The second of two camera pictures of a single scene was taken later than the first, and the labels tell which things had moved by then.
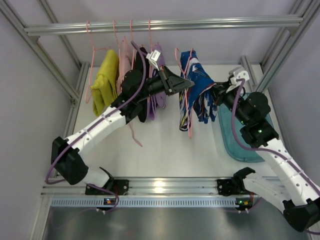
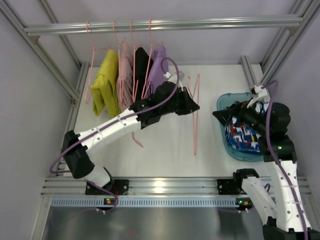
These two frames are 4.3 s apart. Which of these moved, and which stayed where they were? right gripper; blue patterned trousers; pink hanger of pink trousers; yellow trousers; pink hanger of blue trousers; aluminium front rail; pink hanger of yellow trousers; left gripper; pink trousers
Moved: left gripper; pink hanger of blue trousers; right gripper; blue patterned trousers
Stayed: aluminium front rail; pink hanger of yellow trousers; yellow trousers; pink hanger of pink trousers; pink trousers
